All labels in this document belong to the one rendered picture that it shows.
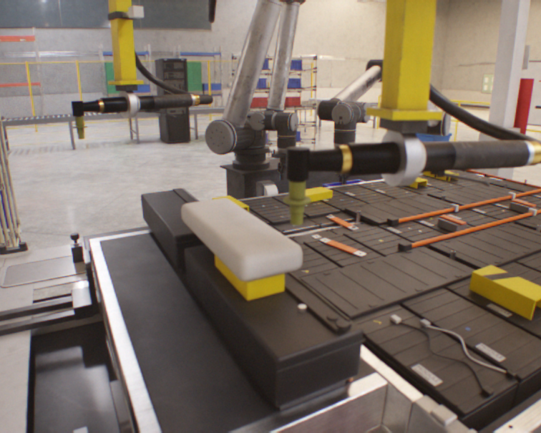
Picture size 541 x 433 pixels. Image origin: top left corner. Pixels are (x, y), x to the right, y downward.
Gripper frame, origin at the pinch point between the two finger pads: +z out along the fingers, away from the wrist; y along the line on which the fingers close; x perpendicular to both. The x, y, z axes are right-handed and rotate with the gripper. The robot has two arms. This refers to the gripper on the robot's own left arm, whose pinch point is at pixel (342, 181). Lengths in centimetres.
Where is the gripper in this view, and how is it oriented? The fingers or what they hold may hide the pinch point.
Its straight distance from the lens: 210.5
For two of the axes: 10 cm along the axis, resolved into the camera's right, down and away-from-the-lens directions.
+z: 0.0, 9.5, 3.2
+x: 8.9, -1.5, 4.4
